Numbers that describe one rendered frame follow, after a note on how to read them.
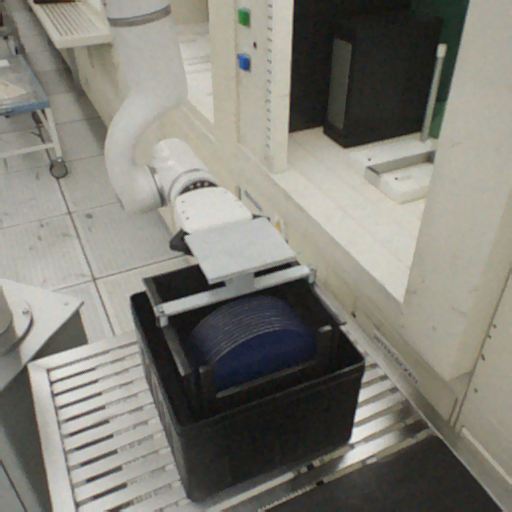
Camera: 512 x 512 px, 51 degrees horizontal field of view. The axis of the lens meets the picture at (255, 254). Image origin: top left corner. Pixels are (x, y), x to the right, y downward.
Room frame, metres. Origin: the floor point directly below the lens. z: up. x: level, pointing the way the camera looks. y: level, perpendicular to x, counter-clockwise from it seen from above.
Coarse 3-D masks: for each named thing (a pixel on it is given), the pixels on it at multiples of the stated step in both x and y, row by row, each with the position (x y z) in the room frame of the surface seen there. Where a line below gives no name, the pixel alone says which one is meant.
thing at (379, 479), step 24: (408, 456) 0.40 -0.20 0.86; (432, 456) 0.40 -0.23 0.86; (456, 456) 0.40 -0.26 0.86; (336, 480) 0.36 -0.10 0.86; (360, 480) 0.36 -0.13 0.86; (384, 480) 0.36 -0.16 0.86; (408, 480) 0.36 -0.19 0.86; (432, 480) 0.36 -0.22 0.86; (456, 480) 0.37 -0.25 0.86; (288, 504) 0.33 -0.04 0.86; (312, 504) 0.33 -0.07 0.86; (336, 504) 0.33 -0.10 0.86; (360, 504) 0.33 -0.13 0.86; (384, 504) 0.33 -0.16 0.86; (408, 504) 0.33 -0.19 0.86; (432, 504) 0.33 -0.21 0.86; (456, 504) 0.33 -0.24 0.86; (480, 504) 0.33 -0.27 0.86
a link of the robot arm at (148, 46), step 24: (120, 24) 0.75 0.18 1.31; (144, 24) 0.75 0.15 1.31; (168, 24) 0.77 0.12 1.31; (120, 48) 0.76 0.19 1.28; (144, 48) 0.75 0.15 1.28; (168, 48) 0.76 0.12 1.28; (144, 72) 0.75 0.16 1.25; (168, 72) 0.76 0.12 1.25; (144, 96) 0.75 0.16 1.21; (168, 96) 0.76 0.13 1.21; (120, 120) 0.75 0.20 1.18; (144, 120) 0.74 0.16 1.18; (120, 144) 0.73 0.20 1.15; (120, 168) 0.72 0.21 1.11; (144, 168) 0.77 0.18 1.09; (120, 192) 0.73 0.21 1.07; (144, 192) 0.74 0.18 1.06
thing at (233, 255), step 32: (256, 224) 0.61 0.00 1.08; (224, 256) 0.54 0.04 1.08; (256, 256) 0.54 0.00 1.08; (288, 256) 0.54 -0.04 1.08; (160, 288) 0.62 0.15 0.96; (192, 288) 0.64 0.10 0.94; (224, 288) 0.57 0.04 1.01; (256, 288) 0.57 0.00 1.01; (288, 288) 0.65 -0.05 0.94; (160, 320) 0.51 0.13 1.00; (192, 320) 0.64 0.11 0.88; (320, 320) 0.56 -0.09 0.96; (160, 352) 0.59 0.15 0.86; (320, 352) 0.51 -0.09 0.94; (192, 384) 0.44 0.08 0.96; (256, 384) 0.47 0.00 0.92; (288, 384) 0.49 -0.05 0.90; (192, 416) 0.45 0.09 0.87
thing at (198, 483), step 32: (352, 352) 0.53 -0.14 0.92; (160, 384) 0.46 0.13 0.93; (320, 384) 0.47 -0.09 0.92; (352, 384) 0.49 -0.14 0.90; (160, 416) 0.51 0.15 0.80; (224, 416) 0.41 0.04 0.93; (256, 416) 0.43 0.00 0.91; (288, 416) 0.45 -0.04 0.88; (320, 416) 0.47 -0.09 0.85; (352, 416) 0.49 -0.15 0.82; (192, 448) 0.39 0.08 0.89; (224, 448) 0.41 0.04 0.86; (256, 448) 0.43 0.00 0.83; (288, 448) 0.45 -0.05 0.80; (320, 448) 0.47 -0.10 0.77; (192, 480) 0.39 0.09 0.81; (224, 480) 0.41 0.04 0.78
